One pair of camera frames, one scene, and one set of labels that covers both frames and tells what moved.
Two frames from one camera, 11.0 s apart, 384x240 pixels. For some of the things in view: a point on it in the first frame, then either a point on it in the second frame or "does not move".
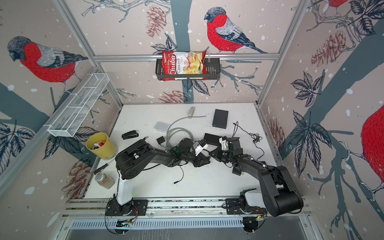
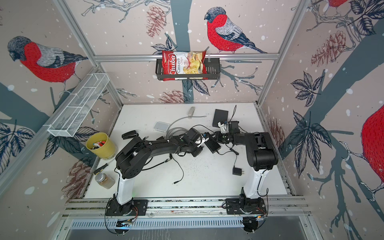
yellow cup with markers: x=100 y=144 does not move
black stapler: x=130 y=135 does not move
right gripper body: x=223 y=155 -> x=222 y=137
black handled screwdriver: x=102 y=168 does not move
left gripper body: x=190 y=157 -> x=194 y=149
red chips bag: x=183 y=62 does not move
